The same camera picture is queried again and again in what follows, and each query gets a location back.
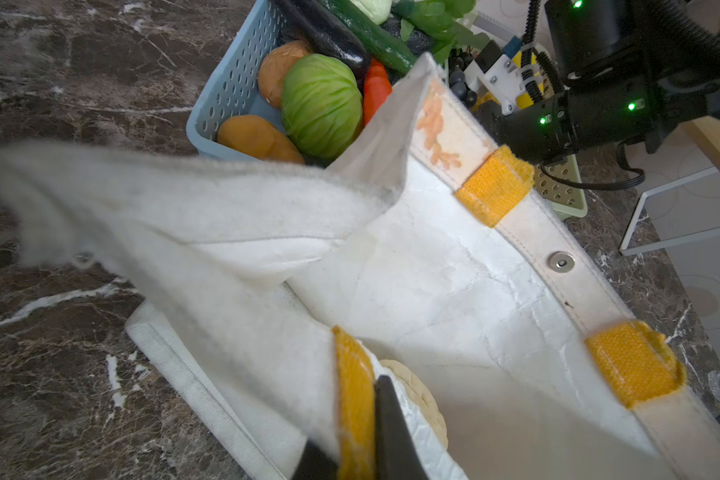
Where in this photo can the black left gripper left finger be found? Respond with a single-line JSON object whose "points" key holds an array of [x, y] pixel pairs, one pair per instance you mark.
{"points": [[314, 464]]}

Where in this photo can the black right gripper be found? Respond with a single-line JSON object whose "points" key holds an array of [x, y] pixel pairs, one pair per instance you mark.
{"points": [[537, 134]]}

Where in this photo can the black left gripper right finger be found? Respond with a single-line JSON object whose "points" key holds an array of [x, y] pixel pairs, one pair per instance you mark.
{"points": [[396, 457]]}

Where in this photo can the white canvas grocery bag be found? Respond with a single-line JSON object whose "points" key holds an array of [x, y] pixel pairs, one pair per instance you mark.
{"points": [[273, 291]]}

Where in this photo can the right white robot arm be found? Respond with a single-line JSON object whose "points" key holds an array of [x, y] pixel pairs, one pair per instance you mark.
{"points": [[634, 71]]}

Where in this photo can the pale green plastic basket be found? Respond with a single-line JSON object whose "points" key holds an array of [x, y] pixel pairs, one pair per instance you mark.
{"points": [[566, 201]]}

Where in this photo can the dark grape bunch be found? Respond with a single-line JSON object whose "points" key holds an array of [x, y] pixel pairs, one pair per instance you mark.
{"points": [[458, 61]]}

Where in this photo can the green leafy vegetable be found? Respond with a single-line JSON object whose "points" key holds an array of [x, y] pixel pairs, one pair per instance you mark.
{"points": [[444, 23]]}

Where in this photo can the red orange pepper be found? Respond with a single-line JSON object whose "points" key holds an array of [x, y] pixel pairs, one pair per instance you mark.
{"points": [[376, 89]]}

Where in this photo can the long green cucumber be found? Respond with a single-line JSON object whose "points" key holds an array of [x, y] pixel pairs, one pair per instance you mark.
{"points": [[383, 46]]}

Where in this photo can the pale white green squash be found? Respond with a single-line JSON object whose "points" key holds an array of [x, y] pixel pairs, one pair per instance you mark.
{"points": [[377, 11]]}

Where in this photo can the green cabbage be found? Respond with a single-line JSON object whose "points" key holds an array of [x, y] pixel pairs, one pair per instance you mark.
{"points": [[321, 107]]}

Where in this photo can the dark purple eggplant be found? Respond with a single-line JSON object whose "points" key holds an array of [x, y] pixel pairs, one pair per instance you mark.
{"points": [[326, 34]]}

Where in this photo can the brown round potato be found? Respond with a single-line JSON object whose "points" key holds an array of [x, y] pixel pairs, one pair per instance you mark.
{"points": [[274, 68]]}

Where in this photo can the orange yellow mango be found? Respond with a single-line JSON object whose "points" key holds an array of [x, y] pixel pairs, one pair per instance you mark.
{"points": [[258, 138]]}

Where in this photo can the light blue plastic basket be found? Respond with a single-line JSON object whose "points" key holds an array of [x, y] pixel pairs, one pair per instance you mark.
{"points": [[232, 89]]}

